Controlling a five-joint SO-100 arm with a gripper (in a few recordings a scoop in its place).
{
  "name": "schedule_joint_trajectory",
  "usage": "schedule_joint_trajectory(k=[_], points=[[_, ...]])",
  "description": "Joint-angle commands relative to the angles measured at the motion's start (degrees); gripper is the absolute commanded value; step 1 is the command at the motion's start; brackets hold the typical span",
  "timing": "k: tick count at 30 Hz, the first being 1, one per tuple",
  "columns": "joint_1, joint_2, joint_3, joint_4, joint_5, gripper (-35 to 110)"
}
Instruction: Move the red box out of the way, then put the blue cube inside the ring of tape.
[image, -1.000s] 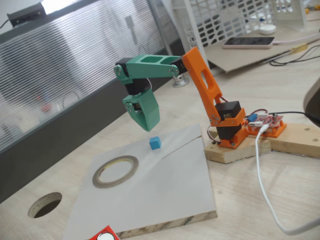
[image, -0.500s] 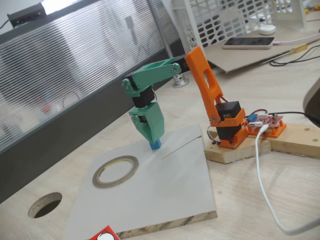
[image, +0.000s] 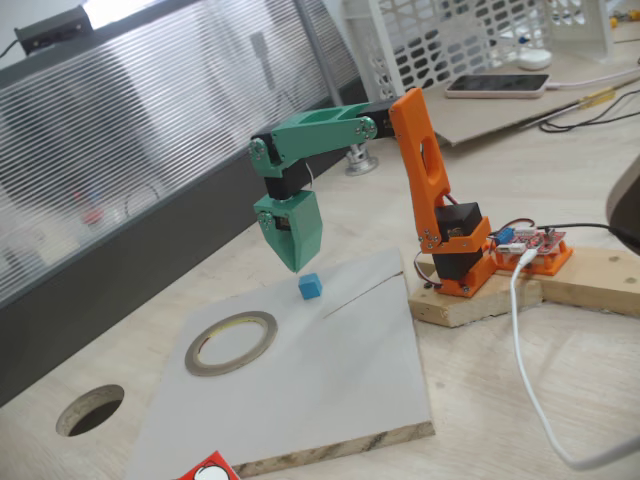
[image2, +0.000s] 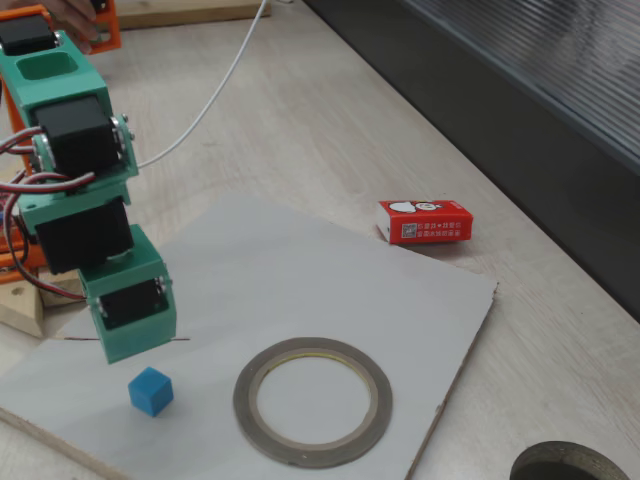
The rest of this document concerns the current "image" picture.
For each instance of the pale wooden base block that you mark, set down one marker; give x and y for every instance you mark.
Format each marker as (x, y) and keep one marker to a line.
(480, 302)

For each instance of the red circuit board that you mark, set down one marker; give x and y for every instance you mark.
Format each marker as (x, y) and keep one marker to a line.
(535, 240)

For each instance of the metal partition foot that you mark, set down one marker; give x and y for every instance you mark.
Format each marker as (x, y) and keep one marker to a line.
(361, 162)

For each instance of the black depth camera sensor bar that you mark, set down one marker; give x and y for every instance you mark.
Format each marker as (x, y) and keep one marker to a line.
(50, 30)

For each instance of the white earbuds case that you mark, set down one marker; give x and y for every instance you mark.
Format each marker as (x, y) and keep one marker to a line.
(534, 60)

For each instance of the red and white carton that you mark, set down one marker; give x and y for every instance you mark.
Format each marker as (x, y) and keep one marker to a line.
(207, 470)

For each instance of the orange circuit board mount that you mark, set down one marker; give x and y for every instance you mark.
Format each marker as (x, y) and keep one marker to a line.
(555, 265)

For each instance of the white laminated particle board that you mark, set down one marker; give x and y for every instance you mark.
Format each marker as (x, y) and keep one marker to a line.
(325, 375)

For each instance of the green gripper black servo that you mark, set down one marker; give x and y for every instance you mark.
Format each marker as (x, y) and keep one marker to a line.
(299, 225)

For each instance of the grey rounded object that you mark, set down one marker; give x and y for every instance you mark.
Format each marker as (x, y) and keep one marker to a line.
(627, 200)

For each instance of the blue cube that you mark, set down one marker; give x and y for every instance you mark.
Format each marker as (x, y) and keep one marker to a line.
(310, 287)

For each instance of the ribbed glass desk partition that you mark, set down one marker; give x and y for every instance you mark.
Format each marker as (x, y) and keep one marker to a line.
(150, 150)

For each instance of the smartphone with pink case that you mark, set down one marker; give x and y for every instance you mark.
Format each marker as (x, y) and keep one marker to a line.
(495, 85)

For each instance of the white perforated plastic basket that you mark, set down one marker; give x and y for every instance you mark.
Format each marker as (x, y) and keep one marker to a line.
(450, 45)

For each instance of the pale wooden plank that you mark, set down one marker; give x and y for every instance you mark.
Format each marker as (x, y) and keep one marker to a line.
(595, 285)

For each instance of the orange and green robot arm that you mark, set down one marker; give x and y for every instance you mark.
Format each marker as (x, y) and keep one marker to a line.
(425, 150)

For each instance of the brown cardboard sheet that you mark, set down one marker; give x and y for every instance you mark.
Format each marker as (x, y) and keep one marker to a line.
(490, 117)

